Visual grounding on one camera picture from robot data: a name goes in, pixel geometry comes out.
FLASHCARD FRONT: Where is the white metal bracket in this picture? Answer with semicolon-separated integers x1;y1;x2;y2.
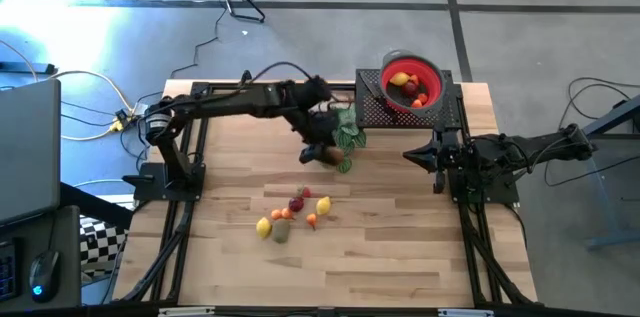
158;306;216;317
438;308;496;317

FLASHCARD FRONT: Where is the black perforated metal shelf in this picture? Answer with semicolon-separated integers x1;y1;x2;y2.
354;68;464;130

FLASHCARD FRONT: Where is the black knife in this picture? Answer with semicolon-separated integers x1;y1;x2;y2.
360;76;400;125

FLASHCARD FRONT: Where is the black computer mouse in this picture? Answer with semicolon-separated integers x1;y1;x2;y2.
28;250;61;304

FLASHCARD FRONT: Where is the brown toy kiwi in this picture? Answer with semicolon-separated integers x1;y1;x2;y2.
322;147;345;167

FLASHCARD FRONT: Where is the dark grey desk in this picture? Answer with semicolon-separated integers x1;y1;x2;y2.
0;205;82;313

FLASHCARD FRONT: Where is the blue grey side table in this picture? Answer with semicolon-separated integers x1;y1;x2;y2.
582;94;640;251

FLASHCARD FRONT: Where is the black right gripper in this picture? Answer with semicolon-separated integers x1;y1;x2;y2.
402;129;464;193

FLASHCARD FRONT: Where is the green toy mango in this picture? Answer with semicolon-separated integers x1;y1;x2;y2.
271;217;292;245

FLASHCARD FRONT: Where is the black floor cable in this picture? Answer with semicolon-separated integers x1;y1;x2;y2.
543;76;640;188

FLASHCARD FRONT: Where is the black floor bar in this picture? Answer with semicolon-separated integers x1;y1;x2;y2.
0;61;59;76

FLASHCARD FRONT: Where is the black keyboard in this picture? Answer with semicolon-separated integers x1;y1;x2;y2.
0;239;22;303

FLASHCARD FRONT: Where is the black white checkerboard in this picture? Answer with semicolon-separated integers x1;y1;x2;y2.
79;215;132;278

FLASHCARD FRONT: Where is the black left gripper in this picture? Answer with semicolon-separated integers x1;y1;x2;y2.
294;109;346;164

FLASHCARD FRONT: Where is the yellow floor cable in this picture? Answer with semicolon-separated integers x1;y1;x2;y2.
0;39;136;142

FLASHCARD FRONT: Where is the red collapsible colander bowl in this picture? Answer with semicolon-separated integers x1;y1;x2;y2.
378;49;446;119

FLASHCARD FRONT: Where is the grey monitor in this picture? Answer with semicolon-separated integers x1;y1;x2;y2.
0;78;62;226

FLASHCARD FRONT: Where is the artificial striped green plant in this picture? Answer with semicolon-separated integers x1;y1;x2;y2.
332;106;369;174

